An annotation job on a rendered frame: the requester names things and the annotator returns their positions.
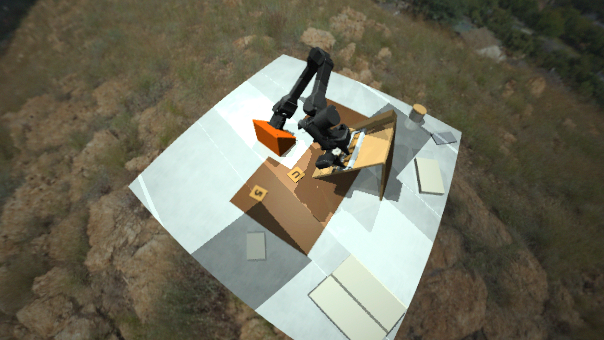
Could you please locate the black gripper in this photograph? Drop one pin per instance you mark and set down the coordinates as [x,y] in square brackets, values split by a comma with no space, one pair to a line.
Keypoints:
[326,160]

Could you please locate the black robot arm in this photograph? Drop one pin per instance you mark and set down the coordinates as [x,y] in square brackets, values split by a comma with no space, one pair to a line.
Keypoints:
[322,117]

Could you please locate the grey cylinder with orange top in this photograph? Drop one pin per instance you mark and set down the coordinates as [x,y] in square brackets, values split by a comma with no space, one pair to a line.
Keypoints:
[417,113]

